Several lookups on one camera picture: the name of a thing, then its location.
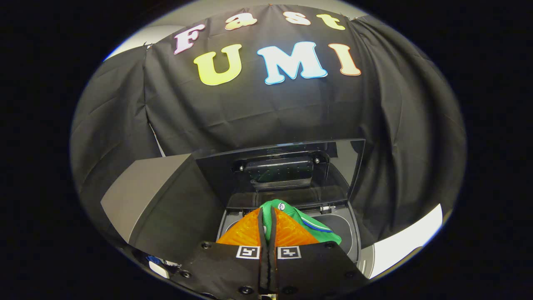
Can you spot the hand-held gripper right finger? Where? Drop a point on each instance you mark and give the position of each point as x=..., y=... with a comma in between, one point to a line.
x=316, y=266

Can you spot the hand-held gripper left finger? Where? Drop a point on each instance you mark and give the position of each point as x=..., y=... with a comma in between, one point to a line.
x=233, y=266

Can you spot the green polo shirt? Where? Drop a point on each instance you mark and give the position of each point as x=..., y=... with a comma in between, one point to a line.
x=322, y=237

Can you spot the grey washing machine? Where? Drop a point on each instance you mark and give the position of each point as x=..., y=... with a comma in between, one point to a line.
x=346, y=229

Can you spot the white flat board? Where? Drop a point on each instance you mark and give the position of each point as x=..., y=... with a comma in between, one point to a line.
x=408, y=241

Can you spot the grey cabinet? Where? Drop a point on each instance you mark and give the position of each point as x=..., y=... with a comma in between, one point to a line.
x=145, y=196

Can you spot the black backdrop cloth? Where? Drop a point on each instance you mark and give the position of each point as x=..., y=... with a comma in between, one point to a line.
x=270, y=112

